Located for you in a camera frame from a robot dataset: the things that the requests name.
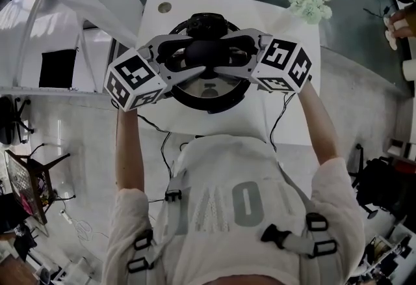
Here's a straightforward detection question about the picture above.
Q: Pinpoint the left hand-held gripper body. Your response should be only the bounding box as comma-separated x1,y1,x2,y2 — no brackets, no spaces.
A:
103,40,174,113

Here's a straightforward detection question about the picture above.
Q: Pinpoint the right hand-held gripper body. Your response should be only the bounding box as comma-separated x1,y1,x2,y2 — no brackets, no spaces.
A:
248,34,313,94

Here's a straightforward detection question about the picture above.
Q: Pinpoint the black steel pressure cooker lid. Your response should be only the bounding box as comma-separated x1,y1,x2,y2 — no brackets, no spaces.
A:
167,12,252,111

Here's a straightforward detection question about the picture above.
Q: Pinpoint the person's left forearm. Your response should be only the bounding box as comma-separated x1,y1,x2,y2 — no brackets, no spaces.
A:
115,107,146,194

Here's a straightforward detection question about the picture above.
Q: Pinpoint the person's right forearm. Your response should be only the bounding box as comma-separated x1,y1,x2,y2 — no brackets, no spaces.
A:
300,80,342,166

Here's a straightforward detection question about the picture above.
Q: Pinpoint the white table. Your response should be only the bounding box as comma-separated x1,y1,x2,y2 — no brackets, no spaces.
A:
135,0,322,148

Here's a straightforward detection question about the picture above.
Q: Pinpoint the white flower bouquet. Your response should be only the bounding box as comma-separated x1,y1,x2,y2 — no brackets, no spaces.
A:
287,0,333,25

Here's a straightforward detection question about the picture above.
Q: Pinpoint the black square panel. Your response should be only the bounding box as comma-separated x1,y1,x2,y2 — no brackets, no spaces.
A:
38,48,77,88

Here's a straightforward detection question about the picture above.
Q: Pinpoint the white slipper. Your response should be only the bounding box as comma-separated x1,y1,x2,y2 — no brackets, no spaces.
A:
383,15,399,50

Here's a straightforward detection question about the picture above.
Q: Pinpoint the black office chair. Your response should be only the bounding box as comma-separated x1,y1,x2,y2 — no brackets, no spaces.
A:
349,143,404,220
0,96,35,145

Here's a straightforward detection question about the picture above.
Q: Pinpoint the brown wooden side table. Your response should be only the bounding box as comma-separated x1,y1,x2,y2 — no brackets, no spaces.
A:
5,143,71,236

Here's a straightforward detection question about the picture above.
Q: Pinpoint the person's white t-shirt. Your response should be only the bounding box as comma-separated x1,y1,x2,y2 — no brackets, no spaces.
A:
103,133,367,285

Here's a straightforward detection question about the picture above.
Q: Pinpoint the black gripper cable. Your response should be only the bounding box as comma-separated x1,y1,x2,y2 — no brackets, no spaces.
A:
138,114,174,204
268,91,295,153

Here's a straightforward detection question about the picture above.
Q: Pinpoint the grey strap harness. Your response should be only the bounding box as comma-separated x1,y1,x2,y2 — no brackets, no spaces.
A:
126,163,339,285

